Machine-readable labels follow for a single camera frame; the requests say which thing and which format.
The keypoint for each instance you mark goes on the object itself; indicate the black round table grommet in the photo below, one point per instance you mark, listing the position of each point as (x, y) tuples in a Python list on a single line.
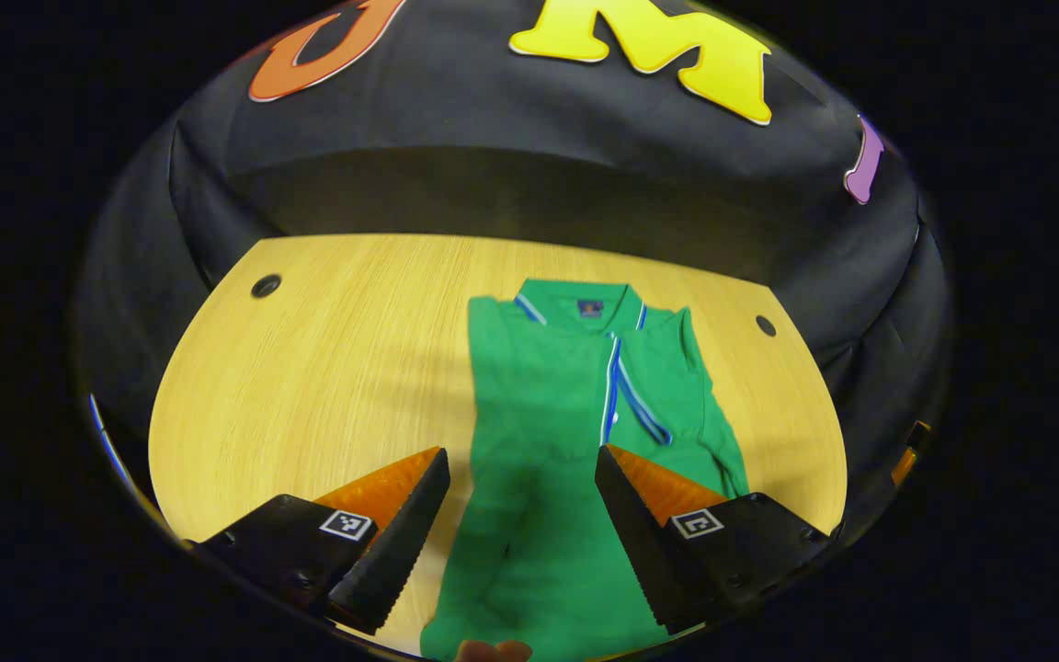
[(266, 285), (766, 325)]

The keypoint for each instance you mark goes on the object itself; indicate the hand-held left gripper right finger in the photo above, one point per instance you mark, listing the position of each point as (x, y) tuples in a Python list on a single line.
[(640, 542)]

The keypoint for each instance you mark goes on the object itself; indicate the green T-shirt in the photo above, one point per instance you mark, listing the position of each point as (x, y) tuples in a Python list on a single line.
[(539, 405)]

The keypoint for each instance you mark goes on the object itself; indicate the black backdrop cloth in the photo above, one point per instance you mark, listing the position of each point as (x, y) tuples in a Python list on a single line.
[(493, 138)]

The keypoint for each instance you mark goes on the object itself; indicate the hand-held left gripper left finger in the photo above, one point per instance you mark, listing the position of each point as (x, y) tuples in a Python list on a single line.
[(401, 552)]

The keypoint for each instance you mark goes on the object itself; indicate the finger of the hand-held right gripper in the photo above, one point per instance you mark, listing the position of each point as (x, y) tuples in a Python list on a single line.
[(904, 464)]

